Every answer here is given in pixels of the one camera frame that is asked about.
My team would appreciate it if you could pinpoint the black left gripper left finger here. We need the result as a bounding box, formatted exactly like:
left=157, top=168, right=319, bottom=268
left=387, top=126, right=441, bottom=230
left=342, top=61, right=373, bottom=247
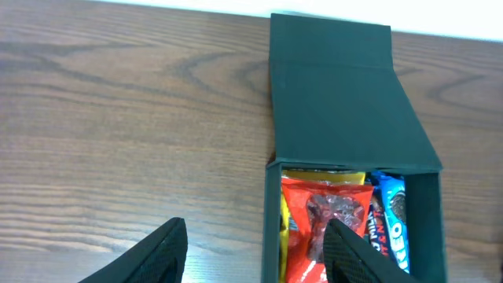
left=81, top=217, right=188, bottom=283

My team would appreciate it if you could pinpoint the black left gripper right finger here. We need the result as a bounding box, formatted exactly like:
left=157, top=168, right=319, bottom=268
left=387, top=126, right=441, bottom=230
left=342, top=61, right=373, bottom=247
left=323, top=219, right=419, bottom=283

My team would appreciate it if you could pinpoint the red Hacks candy bag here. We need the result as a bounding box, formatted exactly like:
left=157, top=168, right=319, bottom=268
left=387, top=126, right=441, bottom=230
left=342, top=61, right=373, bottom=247
left=281, top=175, right=375, bottom=283

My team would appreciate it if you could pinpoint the yellow candy bag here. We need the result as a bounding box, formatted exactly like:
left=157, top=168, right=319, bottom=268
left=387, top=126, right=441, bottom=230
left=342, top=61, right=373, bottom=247
left=278, top=168, right=367, bottom=283

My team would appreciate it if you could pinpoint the blue Oreo cookie pack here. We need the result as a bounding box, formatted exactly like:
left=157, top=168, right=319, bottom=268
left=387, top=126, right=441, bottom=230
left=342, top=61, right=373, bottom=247
left=371, top=171, right=409, bottom=274

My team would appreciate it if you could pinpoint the dark green box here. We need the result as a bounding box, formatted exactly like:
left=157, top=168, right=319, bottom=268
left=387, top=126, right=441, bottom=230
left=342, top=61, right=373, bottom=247
left=261, top=13, right=447, bottom=282

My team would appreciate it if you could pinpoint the blue Dairy Milk chocolate bar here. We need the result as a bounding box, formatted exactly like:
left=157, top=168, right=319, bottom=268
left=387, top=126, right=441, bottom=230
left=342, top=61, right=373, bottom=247
left=367, top=193, right=391, bottom=258

